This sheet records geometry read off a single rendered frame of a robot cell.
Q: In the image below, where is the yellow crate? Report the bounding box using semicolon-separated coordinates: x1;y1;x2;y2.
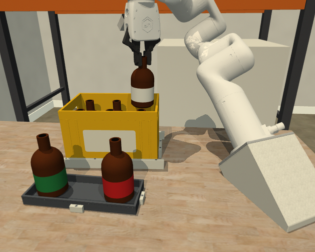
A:
58;93;159;159

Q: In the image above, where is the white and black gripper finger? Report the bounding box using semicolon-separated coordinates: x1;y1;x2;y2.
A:
122;26;142;66
143;38;161;65

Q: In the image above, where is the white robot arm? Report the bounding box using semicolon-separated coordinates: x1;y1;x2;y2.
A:
158;0;285;154

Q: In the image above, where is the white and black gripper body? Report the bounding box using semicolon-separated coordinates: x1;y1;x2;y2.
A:
124;0;160;41

